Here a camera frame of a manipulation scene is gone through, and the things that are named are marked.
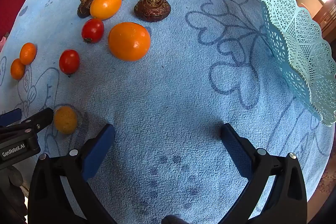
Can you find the light blue printed towel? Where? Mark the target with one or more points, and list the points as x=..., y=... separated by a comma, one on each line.
x=208, y=64

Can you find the dark brown water chestnut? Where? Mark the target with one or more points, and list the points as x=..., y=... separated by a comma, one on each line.
x=152, y=10

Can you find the small mandarin orange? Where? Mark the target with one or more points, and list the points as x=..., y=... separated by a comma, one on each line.
x=27, y=53
x=17, y=69

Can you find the oval orange citrus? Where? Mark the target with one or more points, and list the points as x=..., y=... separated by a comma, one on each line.
x=104, y=9

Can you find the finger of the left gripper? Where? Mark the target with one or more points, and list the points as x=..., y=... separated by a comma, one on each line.
x=10, y=117
x=38, y=121

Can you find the grey gloved left hand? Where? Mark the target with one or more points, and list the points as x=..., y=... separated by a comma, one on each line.
x=13, y=208

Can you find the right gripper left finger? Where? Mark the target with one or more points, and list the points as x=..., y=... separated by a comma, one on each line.
x=48, y=202

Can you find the red cherry tomato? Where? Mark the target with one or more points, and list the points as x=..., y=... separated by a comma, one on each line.
x=69, y=62
x=92, y=31

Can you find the yellowish brown longan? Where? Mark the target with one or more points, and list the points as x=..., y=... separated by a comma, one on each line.
x=65, y=120

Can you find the teal lattice fruit basket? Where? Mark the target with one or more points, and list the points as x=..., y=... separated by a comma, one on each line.
x=302, y=55

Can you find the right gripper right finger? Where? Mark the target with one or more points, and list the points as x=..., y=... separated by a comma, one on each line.
x=286, y=202

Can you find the large orange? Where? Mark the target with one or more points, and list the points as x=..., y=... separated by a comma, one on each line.
x=129, y=41

